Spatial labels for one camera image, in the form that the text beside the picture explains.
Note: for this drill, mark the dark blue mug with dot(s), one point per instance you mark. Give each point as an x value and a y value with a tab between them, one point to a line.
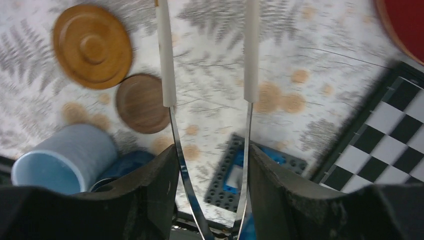
124	165

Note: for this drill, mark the dark brown wooden coaster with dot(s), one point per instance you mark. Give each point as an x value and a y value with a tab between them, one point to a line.
139	104

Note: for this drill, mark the grey building block baseplate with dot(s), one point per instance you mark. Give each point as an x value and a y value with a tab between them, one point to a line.
217	196

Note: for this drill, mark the black white checkerboard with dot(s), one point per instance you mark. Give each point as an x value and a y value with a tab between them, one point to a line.
384	144

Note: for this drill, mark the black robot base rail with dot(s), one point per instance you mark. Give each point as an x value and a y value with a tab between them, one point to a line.
184	228

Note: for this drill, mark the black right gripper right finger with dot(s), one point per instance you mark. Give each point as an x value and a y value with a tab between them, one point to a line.
286	206

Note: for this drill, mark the light brown wooden coaster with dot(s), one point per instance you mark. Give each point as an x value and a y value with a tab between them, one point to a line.
92	46

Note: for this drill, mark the light blue mug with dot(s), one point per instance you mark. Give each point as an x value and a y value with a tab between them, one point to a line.
68	162

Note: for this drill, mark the dark red round tray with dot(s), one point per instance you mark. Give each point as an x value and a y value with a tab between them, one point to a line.
403	21

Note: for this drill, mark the blue building block tower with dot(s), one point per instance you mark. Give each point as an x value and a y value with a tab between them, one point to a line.
233	184

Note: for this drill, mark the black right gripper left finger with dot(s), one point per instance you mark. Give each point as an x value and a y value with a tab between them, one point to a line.
137	206

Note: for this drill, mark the floral patterned tablecloth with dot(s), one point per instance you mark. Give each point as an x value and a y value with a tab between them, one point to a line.
318	60

